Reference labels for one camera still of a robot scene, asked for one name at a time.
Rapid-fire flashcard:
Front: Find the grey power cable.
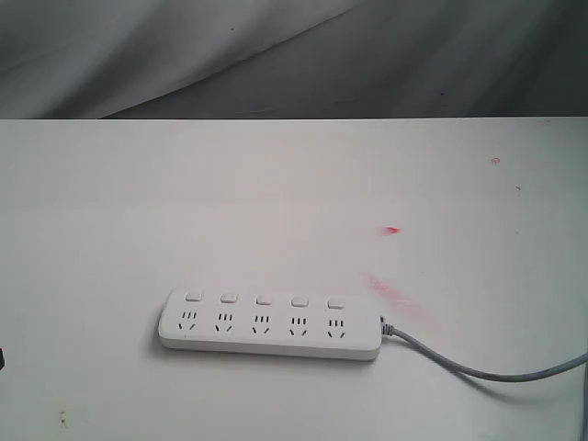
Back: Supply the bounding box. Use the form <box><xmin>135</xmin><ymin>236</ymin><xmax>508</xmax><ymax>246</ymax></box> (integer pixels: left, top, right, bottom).
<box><xmin>379</xmin><ymin>314</ymin><xmax>588</xmax><ymax>382</ymax></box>

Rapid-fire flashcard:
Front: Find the grey backdrop cloth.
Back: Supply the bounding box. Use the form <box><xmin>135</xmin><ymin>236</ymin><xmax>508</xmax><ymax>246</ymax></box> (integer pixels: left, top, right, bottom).
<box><xmin>1</xmin><ymin>1</ymin><xmax>587</xmax><ymax>119</ymax></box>

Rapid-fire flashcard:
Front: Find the white five-outlet power strip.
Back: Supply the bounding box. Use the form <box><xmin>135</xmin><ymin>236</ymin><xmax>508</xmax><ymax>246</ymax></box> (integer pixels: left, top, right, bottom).
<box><xmin>157</xmin><ymin>289</ymin><xmax>382</xmax><ymax>361</ymax></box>

